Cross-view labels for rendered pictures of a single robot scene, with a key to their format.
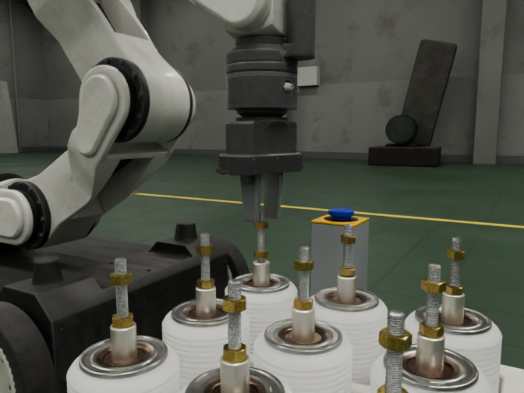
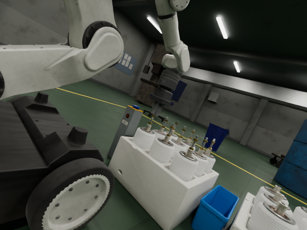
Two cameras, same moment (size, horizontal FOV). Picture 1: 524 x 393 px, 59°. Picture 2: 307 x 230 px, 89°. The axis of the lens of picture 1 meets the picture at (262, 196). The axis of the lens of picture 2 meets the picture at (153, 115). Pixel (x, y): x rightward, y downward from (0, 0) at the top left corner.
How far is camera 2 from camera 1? 0.90 m
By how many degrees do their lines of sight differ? 82
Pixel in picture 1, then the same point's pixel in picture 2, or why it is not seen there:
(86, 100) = (105, 44)
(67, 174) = (41, 65)
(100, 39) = (105, 6)
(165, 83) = not seen: hidden behind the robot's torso
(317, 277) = (130, 124)
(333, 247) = (137, 117)
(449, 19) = not seen: outside the picture
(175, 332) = (172, 148)
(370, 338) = not seen: hidden behind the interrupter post
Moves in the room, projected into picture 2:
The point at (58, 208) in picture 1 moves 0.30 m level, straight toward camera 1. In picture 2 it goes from (18, 84) to (128, 123)
